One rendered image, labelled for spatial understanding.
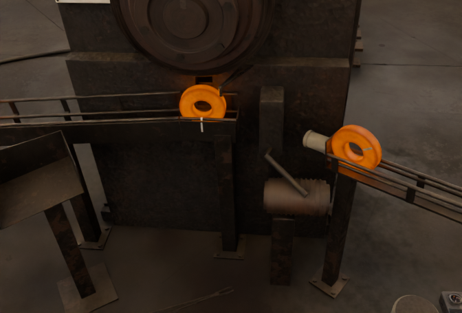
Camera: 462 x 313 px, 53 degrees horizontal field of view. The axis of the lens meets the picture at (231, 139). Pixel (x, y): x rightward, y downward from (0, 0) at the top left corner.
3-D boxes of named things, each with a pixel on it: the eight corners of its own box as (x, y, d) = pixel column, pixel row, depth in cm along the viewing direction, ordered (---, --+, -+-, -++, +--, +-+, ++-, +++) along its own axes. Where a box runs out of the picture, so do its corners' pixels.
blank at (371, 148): (351, 170, 151) (346, 176, 149) (328, 130, 149) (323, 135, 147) (390, 164, 138) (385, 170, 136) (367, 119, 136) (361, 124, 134)
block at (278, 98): (260, 137, 171) (260, 82, 156) (282, 138, 171) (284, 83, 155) (258, 157, 163) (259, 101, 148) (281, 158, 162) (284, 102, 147)
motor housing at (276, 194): (263, 261, 196) (265, 168, 162) (316, 264, 194) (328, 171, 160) (262, 287, 186) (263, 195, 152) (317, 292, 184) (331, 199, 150)
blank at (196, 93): (176, 87, 155) (174, 92, 153) (221, 82, 153) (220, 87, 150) (186, 123, 165) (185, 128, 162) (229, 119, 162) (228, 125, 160)
